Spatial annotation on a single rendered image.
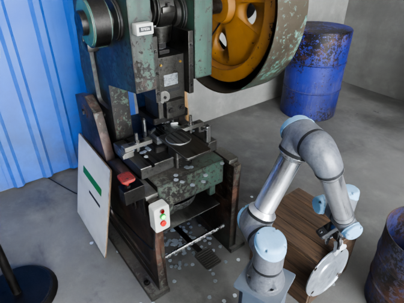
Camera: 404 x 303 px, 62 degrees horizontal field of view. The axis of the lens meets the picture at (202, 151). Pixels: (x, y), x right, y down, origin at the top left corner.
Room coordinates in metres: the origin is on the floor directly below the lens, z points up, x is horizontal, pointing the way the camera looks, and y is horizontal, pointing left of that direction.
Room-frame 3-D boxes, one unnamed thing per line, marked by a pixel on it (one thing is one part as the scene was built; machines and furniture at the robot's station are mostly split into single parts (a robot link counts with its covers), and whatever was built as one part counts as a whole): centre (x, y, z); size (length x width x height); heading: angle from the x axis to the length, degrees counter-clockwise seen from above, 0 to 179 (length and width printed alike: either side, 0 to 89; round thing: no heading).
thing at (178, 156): (1.37, 0.08, 0.72); 0.25 x 0.14 x 0.14; 37
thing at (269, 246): (0.87, -0.25, 0.62); 0.13 x 0.12 x 0.14; 16
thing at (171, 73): (1.48, 0.16, 1.04); 0.17 x 0.15 x 0.30; 37
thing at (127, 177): (1.13, 0.32, 0.72); 0.07 x 0.06 x 0.08; 37
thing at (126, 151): (1.41, 0.32, 0.76); 0.17 x 0.06 x 0.10; 127
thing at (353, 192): (1.10, -0.62, 0.66); 0.09 x 0.08 x 0.11; 106
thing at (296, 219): (1.30, -0.55, 0.18); 0.40 x 0.38 x 0.35; 39
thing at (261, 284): (0.86, -0.25, 0.50); 0.15 x 0.15 x 0.10
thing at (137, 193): (1.14, 0.30, 0.62); 0.10 x 0.06 x 0.20; 127
